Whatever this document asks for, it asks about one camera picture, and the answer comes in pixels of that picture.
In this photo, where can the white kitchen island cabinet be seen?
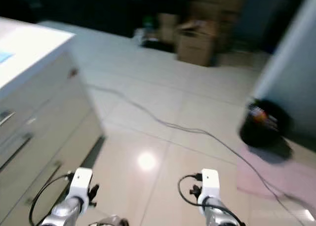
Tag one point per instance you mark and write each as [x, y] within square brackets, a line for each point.
[44, 117]

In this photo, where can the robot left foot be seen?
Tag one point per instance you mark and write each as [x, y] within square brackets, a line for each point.
[111, 221]

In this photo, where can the black round floor object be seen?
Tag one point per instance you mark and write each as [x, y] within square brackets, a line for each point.
[264, 129]

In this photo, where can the open brown cardboard box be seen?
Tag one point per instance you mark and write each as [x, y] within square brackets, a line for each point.
[195, 48]

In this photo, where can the blue cloth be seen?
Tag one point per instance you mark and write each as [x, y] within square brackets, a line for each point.
[5, 57]

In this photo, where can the tall brown cardboard box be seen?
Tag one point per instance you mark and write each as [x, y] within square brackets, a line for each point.
[167, 28]

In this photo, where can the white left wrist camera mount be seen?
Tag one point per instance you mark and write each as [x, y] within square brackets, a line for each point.
[81, 181]

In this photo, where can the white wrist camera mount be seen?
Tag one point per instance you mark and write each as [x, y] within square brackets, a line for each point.
[81, 181]
[210, 182]

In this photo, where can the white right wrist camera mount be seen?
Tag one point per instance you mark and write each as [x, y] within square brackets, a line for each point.
[210, 182]

